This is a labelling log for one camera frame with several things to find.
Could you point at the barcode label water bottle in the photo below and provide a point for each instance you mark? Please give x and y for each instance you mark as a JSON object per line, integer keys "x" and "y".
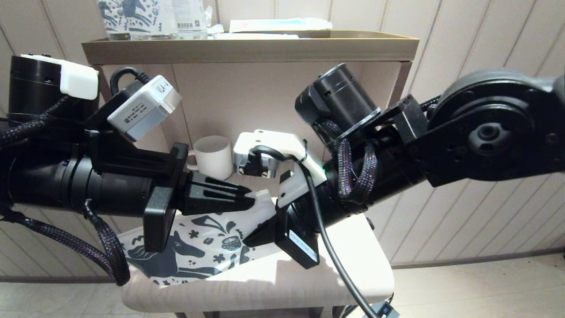
{"x": 189, "y": 17}

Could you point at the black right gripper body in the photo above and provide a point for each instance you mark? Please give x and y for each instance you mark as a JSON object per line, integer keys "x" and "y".
{"x": 300, "y": 240}

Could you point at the white horse-print zip pouch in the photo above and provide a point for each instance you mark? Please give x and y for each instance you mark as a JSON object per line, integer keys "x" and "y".
{"x": 203, "y": 247}

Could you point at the blue white toothbrush packet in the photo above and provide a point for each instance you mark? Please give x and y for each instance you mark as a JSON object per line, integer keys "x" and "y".
{"x": 273, "y": 25}

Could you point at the small knotted white packet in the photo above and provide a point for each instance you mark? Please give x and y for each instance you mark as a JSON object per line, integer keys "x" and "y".
{"x": 214, "y": 28}

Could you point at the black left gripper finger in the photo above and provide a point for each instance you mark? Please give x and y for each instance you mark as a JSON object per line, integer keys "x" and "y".
{"x": 207, "y": 205}
{"x": 207, "y": 185}

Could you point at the black desk knob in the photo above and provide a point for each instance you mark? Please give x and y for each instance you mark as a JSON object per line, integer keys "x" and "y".
{"x": 370, "y": 224}

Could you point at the light wood shelf desk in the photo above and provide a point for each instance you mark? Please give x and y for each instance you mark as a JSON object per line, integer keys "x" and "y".
{"x": 265, "y": 291}

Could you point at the white ribbed mug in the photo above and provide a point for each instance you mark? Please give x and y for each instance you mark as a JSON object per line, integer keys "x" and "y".
{"x": 216, "y": 157}

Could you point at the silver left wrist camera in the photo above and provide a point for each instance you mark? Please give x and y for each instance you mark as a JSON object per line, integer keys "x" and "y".
{"x": 141, "y": 110}

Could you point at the horse-print packages on shelf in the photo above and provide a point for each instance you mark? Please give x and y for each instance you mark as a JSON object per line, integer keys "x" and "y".
{"x": 148, "y": 17}

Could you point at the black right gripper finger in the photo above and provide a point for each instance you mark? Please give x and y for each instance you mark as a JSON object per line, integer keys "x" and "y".
{"x": 262, "y": 234}

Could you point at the horse label water bottle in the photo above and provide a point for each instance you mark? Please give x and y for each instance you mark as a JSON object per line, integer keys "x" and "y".
{"x": 110, "y": 17}

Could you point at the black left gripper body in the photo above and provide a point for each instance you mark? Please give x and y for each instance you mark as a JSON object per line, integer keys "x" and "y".
{"x": 159, "y": 212}

